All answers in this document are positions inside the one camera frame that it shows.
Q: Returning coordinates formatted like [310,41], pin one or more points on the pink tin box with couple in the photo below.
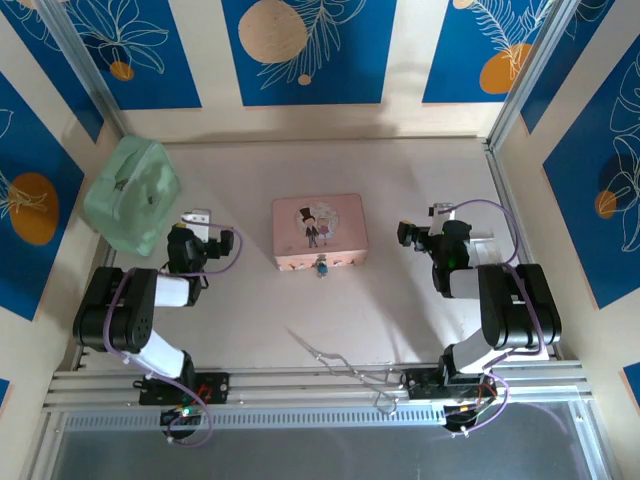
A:
[320,225]

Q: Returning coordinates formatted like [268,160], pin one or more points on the key with blue head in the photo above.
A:
[322,270]

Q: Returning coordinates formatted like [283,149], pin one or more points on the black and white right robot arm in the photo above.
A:
[515,310]

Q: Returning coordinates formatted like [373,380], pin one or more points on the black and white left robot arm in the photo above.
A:
[125,310]

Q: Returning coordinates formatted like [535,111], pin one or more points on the green medicine bag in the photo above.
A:
[131,195]

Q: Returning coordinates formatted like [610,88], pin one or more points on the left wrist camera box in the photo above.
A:
[199,222]

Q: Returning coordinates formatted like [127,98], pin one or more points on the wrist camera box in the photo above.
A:
[443,215]
[199,222]

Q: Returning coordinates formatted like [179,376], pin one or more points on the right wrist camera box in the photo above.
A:
[443,215]

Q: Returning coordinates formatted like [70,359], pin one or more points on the aluminium side rail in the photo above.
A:
[520,250]

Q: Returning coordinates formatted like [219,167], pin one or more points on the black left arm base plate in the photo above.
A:
[220,387]

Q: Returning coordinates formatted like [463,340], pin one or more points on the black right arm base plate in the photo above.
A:
[422,384]

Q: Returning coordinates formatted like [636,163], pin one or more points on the aluminium front rail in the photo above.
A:
[310,395]

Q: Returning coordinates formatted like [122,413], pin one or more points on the aluminium corner post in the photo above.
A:
[530,75]
[82,65]

